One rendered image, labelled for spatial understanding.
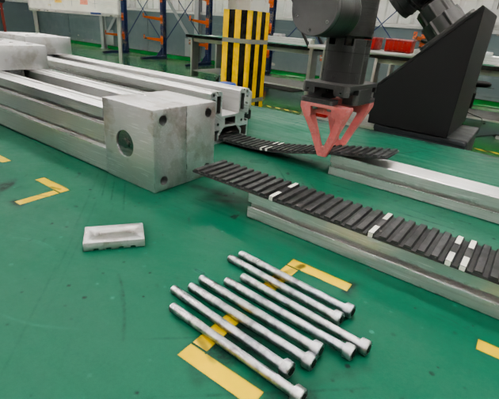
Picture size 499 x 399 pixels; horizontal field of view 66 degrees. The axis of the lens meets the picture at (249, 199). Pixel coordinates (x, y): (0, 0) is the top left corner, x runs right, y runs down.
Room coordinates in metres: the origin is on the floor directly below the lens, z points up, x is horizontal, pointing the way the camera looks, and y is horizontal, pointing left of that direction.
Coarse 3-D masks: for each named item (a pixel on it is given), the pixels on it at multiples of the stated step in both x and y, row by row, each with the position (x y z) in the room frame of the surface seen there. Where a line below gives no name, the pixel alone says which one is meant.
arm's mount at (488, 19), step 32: (448, 32) 0.83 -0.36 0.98; (480, 32) 0.83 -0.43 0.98; (416, 64) 0.85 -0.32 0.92; (448, 64) 0.82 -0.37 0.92; (480, 64) 0.97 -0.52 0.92; (384, 96) 0.88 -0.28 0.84; (416, 96) 0.85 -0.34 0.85; (448, 96) 0.81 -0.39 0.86; (416, 128) 0.84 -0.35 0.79; (448, 128) 0.80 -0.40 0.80
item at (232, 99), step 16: (48, 64) 0.89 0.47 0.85; (64, 64) 0.85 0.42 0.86; (80, 64) 0.83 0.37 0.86; (96, 64) 0.90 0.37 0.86; (112, 64) 0.87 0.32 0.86; (96, 80) 0.78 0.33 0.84; (112, 80) 0.77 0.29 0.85; (128, 80) 0.72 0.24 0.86; (144, 80) 0.70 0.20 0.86; (160, 80) 0.69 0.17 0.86; (176, 80) 0.75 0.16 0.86; (192, 80) 0.73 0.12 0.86; (192, 96) 0.63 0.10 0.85; (208, 96) 0.61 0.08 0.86; (224, 96) 0.68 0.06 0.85; (240, 96) 0.67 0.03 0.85; (224, 112) 0.66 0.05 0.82; (240, 112) 0.67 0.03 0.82; (224, 128) 0.69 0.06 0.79; (240, 128) 0.67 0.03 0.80
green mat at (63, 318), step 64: (0, 128) 0.60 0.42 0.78; (256, 128) 0.75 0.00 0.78; (320, 128) 0.79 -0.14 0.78; (0, 192) 0.37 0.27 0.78; (64, 192) 0.38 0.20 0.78; (128, 192) 0.39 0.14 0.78; (192, 192) 0.41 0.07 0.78; (384, 192) 0.46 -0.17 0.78; (0, 256) 0.25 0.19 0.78; (64, 256) 0.26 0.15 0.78; (128, 256) 0.27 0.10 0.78; (192, 256) 0.28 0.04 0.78; (256, 256) 0.28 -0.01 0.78; (320, 256) 0.29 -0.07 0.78; (0, 320) 0.18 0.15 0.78; (64, 320) 0.19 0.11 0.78; (128, 320) 0.19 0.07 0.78; (256, 320) 0.20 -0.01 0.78; (384, 320) 0.21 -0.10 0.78; (448, 320) 0.22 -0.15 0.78; (0, 384) 0.14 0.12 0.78; (64, 384) 0.14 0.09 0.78; (128, 384) 0.15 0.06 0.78; (192, 384) 0.15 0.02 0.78; (256, 384) 0.15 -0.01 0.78; (320, 384) 0.16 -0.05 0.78; (384, 384) 0.16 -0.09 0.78; (448, 384) 0.16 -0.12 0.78
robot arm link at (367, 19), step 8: (368, 0) 0.51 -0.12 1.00; (376, 0) 0.52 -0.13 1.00; (368, 8) 0.51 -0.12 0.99; (376, 8) 0.52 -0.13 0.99; (360, 16) 0.51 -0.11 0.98; (368, 16) 0.51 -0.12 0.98; (376, 16) 0.52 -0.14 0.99; (360, 24) 0.51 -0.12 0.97; (368, 24) 0.51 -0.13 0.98; (352, 32) 0.51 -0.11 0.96; (360, 32) 0.51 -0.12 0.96; (368, 32) 0.51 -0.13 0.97
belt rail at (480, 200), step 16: (336, 160) 0.51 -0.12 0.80; (352, 160) 0.50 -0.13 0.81; (368, 160) 0.50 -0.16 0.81; (384, 160) 0.50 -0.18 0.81; (336, 176) 0.51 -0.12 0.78; (352, 176) 0.49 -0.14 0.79; (368, 176) 0.49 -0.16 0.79; (384, 176) 0.47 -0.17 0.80; (400, 176) 0.46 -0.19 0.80; (416, 176) 0.45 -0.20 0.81; (432, 176) 0.45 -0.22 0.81; (448, 176) 0.46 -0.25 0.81; (400, 192) 0.46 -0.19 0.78; (416, 192) 0.44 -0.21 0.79; (432, 192) 0.44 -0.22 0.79; (448, 192) 0.42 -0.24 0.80; (464, 192) 0.42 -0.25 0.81; (480, 192) 0.41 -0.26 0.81; (496, 192) 0.41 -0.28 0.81; (448, 208) 0.42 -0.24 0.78; (464, 208) 0.41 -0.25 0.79; (480, 208) 0.40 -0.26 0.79; (496, 208) 0.40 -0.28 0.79
